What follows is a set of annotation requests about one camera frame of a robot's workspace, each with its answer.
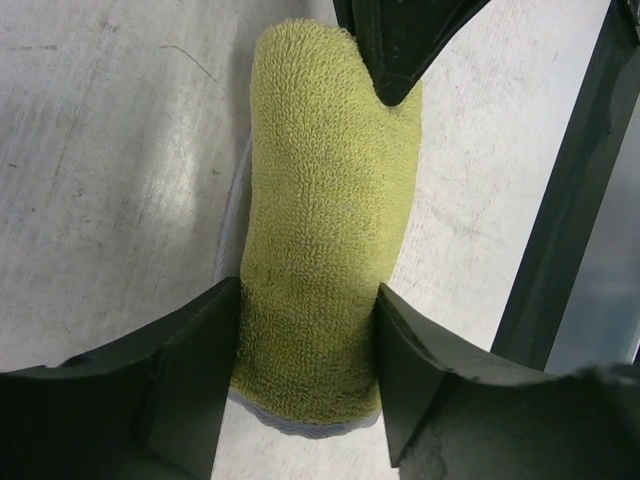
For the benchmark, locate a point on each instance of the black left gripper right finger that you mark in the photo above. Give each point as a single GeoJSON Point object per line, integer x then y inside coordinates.
{"type": "Point", "coordinates": [455, 411]}

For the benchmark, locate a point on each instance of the yellow green towel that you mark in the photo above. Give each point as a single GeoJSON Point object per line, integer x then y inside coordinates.
{"type": "Point", "coordinates": [333, 174]}

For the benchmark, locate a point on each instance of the aluminium frame rail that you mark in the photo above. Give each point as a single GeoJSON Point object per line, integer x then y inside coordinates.
{"type": "Point", "coordinates": [574, 193]}

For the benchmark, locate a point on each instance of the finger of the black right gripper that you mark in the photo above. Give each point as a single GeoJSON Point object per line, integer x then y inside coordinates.
{"type": "Point", "coordinates": [399, 39]}

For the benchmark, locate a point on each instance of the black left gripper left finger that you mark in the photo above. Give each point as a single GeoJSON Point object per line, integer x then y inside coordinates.
{"type": "Point", "coordinates": [148, 405]}

